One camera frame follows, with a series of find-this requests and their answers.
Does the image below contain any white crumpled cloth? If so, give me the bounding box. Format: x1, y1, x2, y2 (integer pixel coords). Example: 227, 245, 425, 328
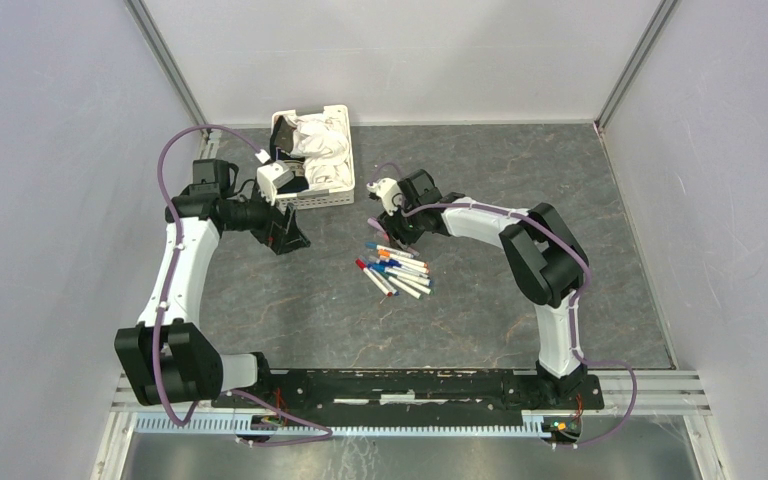
288, 113, 353, 190

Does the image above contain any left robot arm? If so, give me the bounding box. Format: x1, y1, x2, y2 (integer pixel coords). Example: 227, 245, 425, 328
114, 159, 310, 408

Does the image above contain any red cap marker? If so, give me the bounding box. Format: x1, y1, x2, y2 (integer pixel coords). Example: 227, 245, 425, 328
355, 258, 393, 297

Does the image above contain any purple cable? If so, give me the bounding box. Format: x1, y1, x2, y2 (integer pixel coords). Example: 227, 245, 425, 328
150, 124, 332, 448
365, 162, 640, 450

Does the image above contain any blue cap marker lower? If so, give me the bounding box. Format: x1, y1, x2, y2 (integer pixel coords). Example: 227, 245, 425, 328
370, 264, 432, 287

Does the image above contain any black printed shirt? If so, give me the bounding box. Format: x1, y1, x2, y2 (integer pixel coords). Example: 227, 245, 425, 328
269, 115, 309, 194

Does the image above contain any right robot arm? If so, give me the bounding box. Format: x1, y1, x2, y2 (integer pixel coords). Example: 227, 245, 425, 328
366, 170, 591, 408

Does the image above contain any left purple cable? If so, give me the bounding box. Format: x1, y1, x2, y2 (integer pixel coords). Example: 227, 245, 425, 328
150, 124, 332, 448

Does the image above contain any cable duct comb strip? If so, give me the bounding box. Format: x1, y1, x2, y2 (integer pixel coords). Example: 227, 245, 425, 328
133, 413, 548, 439

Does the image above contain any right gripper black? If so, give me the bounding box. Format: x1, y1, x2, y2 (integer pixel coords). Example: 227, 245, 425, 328
376, 195, 424, 252

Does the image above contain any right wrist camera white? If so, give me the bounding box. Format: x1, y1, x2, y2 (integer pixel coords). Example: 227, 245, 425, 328
366, 178, 404, 216

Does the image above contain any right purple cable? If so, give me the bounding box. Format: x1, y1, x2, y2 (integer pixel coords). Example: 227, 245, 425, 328
365, 162, 640, 450

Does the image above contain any white marker bottom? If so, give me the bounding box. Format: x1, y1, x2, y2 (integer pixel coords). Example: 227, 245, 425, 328
388, 276, 432, 299

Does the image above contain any orange cap marker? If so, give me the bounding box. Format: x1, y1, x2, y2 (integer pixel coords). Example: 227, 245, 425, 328
378, 250, 428, 269

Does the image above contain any white plastic basket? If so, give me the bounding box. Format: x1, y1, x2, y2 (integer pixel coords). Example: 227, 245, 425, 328
269, 104, 356, 210

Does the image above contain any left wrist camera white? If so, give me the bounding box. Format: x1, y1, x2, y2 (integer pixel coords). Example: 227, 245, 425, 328
256, 161, 295, 205

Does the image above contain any light blue cap marker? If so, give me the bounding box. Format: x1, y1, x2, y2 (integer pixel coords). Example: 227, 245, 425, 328
365, 242, 416, 259

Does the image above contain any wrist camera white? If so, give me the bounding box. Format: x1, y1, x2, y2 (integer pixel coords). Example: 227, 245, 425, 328
256, 161, 295, 205
366, 178, 404, 216

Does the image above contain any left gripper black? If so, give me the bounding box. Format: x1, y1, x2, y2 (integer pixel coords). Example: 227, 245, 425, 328
223, 179, 309, 255

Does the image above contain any blue cap marker upper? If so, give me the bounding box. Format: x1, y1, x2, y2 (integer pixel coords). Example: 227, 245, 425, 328
378, 258, 430, 276

